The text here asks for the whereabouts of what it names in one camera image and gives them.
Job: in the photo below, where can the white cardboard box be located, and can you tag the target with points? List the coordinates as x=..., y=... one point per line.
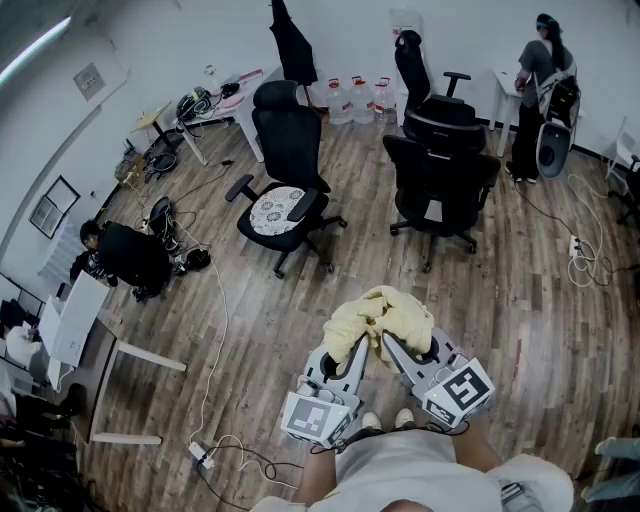
x=75, y=320

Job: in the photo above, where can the black and green device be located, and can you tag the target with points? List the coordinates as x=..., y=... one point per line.
x=192, y=102

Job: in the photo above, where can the person's left white shoe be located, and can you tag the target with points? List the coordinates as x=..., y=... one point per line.
x=371, y=421

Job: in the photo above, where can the white desk with panel side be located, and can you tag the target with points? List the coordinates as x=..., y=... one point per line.
x=250, y=115

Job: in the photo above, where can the dark desk with white legs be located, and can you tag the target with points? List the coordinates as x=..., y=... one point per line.
x=100, y=360

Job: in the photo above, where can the grey wall panel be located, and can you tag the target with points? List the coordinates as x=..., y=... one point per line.
x=90, y=81

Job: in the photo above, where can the black office chair with headrest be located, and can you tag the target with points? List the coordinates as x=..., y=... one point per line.
x=415, y=75

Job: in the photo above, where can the person's right white shoe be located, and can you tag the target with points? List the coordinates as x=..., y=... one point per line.
x=404, y=417

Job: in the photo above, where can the black framed picture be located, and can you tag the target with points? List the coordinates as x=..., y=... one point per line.
x=50, y=210

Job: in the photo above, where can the wooden coat rack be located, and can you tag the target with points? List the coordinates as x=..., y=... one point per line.
x=306, y=95

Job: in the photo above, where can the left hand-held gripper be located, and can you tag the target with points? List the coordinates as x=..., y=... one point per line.
x=312, y=417

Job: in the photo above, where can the white desk with thin legs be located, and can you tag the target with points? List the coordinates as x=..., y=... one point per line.
x=505, y=82

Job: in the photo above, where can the black chair with patterned cushion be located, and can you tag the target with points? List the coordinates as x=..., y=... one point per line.
x=285, y=130

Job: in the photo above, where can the person's right forearm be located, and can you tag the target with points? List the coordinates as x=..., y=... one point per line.
x=475, y=447

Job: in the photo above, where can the ceiling tube light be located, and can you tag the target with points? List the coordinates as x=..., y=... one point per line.
x=35, y=47

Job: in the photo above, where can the person's left forearm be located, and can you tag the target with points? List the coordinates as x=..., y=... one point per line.
x=315, y=475

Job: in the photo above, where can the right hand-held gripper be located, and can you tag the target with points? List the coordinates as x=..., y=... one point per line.
x=462, y=390

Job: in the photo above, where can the black coat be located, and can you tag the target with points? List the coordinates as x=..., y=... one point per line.
x=292, y=45

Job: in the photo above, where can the round black device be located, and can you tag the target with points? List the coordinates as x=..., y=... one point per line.
x=199, y=259

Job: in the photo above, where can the person's white shoe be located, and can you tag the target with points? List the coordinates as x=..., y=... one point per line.
x=404, y=417
x=371, y=421

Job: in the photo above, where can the small wooden side table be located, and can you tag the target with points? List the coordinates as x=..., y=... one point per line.
x=150, y=117

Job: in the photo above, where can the white power strip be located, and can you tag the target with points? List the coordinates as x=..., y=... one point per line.
x=574, y=246
x=200, y=454

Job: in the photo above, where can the person's white shirt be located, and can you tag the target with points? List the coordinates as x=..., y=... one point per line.
x=400, y=470

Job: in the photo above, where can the yellow checked clothes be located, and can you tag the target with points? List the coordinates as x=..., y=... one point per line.
x=395, y=305

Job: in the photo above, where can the white patterned seat cushion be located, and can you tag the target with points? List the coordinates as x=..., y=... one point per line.
x=275, y=210

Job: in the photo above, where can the black mesh office chair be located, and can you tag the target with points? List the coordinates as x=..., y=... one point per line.
x=440, y=185

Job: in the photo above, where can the pink pad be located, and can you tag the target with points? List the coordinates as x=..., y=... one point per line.
x=232, y=102

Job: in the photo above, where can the white folding chair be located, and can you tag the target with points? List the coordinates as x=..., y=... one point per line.
x=627, y=145

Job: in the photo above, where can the white radiator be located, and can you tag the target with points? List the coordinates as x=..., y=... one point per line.
x=60, y=250

